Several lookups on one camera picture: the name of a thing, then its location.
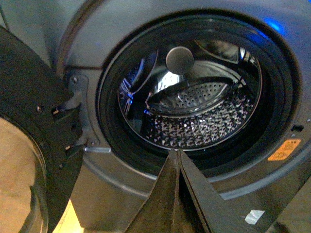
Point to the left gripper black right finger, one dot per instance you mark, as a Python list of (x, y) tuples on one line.
[(214, 214)]

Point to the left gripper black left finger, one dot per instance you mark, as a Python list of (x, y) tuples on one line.
[(160, 213)]

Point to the grey front-load washing machine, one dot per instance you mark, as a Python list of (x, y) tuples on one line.
[(225, 81)]

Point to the white tape piece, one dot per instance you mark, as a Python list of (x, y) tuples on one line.
[(253, 216)]

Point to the orange warning sticker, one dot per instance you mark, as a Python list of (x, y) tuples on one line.
[(285, 150)]

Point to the round glass washer door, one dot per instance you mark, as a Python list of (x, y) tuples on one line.
[(39, 161)]

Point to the grey metal door hinge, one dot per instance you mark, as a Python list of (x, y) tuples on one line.
[(78, 85)]

